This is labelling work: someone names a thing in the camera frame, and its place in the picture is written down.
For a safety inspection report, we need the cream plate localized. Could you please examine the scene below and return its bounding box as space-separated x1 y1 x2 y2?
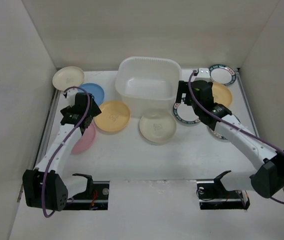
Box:
52 66 84 91
139 110 177 143

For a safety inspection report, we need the patterned rim plate back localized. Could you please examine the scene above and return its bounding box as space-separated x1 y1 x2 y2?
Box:
209 64 237 87

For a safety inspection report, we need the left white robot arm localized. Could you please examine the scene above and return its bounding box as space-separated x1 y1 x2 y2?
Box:
22 86 101 218

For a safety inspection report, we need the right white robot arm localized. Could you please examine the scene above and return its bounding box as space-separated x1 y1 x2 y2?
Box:
176 80 284 199

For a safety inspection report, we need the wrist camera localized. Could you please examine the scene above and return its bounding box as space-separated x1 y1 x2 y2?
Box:
65 88 78 107
196 68 211 82

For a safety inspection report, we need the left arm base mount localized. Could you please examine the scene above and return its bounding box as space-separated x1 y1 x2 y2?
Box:
63 181 110 211

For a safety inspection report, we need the blue plastic plate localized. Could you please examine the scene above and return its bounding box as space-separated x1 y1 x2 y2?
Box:
79 83 105 106

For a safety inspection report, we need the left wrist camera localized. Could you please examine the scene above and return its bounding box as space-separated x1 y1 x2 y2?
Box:
65 88 78 107

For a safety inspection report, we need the orange plate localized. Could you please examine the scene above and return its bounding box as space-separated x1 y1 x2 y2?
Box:
212 82 233 107
94 100 131 133

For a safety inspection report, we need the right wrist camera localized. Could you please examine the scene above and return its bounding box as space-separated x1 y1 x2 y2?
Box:
196 68 211 82

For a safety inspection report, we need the translucent white plastic bin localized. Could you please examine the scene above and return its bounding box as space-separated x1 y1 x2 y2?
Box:
115 56 182 118

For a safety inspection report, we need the pink plastic plate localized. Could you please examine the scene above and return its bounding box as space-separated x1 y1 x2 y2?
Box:
71 123 96 154

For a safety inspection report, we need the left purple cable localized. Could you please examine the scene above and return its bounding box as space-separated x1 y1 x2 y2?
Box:
42 86 94 219

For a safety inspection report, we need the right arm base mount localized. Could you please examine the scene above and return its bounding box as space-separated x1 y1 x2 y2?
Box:
196 179 250 211

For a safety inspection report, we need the patterned rim plate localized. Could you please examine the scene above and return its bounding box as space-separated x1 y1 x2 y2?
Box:
208 127 228 141
172 97 201 126
209 64 237 87

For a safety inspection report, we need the patterned rim plate front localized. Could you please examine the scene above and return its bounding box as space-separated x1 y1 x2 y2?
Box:
208 127 228 141

